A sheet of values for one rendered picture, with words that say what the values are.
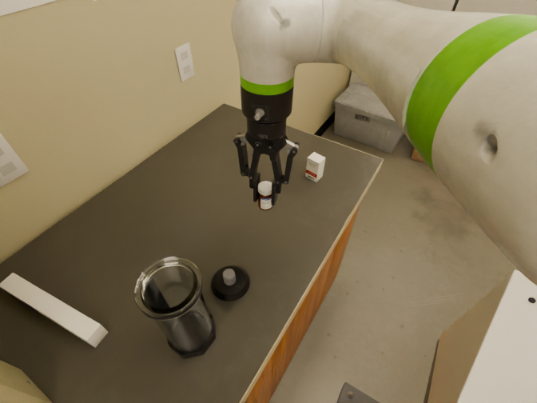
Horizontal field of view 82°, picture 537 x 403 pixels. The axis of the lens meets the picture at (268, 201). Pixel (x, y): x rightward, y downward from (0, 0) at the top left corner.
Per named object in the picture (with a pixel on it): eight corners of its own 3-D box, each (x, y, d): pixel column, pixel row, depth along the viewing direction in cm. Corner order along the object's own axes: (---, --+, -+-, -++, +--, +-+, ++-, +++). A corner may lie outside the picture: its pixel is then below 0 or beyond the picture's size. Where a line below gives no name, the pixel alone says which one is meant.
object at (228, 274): (204, 293, 74) (199, 279, 69) (228, 264, 79) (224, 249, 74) (235, 313, 70) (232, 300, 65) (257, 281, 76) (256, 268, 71)
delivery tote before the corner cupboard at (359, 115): (327, 134, 276) (333, 100, 251) (346, 113, 299) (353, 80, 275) (394, 159, 253) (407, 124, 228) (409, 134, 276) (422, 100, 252)
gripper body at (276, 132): (238, 118, 55) (240, 159, 62) (284, 126, 54) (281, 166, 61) (250, 98, 60) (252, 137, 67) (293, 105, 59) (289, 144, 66)
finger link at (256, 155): (261, 144, 60) (255, 141, 60) (252, 182, 69) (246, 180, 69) (267, 133, 63) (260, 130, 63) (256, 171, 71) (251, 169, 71)
